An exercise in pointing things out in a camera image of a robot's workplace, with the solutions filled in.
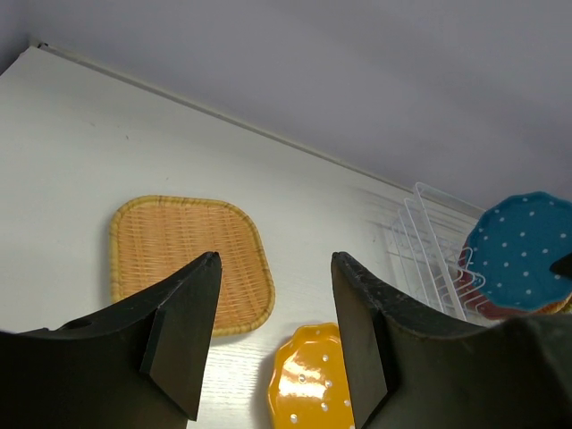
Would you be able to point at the blue polka dot plate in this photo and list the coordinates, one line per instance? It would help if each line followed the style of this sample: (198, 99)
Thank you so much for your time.
(513, 246)

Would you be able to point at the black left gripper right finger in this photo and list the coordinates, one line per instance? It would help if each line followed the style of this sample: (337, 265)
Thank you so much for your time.
(411, 366)

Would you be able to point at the white wire dish rack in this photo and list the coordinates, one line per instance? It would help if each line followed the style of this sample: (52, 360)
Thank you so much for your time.
(426, 237)

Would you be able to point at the yellow polka dot plate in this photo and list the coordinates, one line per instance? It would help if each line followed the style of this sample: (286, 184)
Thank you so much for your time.
(309, 387)

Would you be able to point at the square woven bamboo tray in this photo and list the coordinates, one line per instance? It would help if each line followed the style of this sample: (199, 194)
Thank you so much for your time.
(152, 237)

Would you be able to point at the round woven orange tray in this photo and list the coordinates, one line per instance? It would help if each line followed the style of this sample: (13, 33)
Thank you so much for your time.
(557, 307)

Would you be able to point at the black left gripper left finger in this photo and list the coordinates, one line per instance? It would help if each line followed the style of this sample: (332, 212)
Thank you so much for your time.
(138, 363)

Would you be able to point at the dark maroon plate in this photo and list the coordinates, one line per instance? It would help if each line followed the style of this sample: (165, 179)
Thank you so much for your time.
(470, 289)

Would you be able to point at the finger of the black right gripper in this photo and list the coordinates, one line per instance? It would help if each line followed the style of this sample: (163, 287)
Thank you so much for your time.
(563, 267)

